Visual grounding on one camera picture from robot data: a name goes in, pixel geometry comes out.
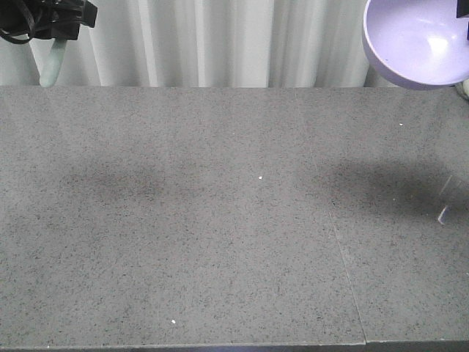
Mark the white rice cooker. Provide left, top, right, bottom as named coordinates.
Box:
left=455, top=79, right=469, bottom=100

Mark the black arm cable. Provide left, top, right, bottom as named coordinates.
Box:
left=0, top=0, right=41, bottom=45

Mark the lilac plastic bowl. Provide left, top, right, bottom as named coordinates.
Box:
left=362, top=0, right=468, bottom=90

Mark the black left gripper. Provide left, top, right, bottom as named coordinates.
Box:
left=1, top=0, right=98, bottom=40

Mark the white pleated curtain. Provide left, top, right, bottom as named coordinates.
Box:
left=0, top=0, right=404, bottom=88

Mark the mint green plastic spoon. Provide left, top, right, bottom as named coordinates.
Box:
left=40, top=39, right=68, bottom=88

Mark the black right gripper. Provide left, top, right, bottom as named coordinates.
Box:
left=455, top=0, right=468, bottom=41

